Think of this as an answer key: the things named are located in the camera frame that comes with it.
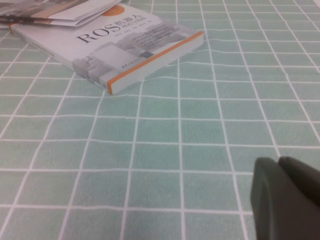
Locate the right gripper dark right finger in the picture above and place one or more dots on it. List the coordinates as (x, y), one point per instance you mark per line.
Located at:
(302, 175)

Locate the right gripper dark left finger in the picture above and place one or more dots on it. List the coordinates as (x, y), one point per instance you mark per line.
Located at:
(280, 205)

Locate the green checked tablecloth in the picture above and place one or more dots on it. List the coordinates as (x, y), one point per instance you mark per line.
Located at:
(175, 150)

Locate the white ROS book orange edge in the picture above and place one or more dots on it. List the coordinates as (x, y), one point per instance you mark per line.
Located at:
(100, 50)

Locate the white brochure with office photo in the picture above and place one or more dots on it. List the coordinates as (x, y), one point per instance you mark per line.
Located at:
(75, 12)

